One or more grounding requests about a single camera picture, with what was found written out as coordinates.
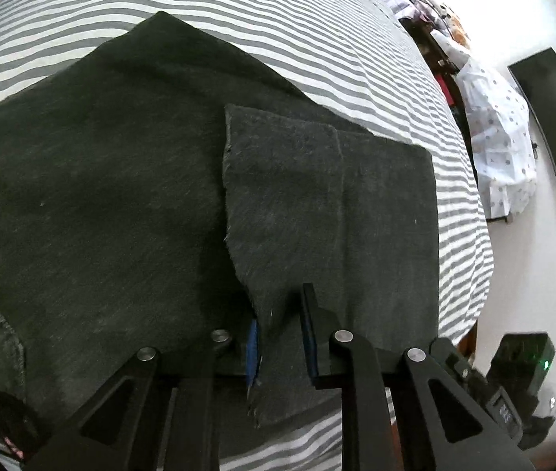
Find red box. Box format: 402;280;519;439
436;71;460;111

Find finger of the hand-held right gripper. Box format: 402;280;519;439
429;336;486;393

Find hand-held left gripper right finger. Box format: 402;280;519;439
300;282;536;471

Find white dotted cloth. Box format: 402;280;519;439
447;39;538;219

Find dark wooden cabinet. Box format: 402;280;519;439
400;15;512;226

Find bed with striped sheet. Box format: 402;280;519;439
0;0;497;471

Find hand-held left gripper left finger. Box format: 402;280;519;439
27;318;260;471

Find dark grey denim pants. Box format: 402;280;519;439
0;10;441;430

